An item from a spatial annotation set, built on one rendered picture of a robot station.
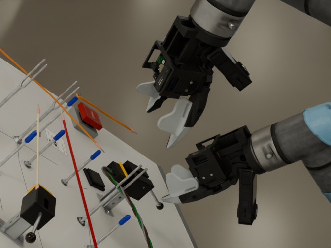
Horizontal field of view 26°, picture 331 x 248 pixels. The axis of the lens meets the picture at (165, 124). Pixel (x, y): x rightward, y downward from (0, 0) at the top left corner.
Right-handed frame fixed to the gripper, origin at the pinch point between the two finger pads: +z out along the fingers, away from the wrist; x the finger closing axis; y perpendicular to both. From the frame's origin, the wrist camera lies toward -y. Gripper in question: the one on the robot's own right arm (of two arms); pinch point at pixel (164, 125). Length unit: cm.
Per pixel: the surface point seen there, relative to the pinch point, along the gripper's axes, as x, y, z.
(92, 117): -22.4, -2.9, 18.6
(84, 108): -24.4, -1.6, 18.0
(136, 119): -129, -105, 108
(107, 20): -210, -123, 110
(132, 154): -23.5, -18.2, 29.4
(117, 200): 0.9, 1.3, 17.3
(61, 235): 12.3, 18.2, 12.5
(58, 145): -11.9, 8.7, 16.9
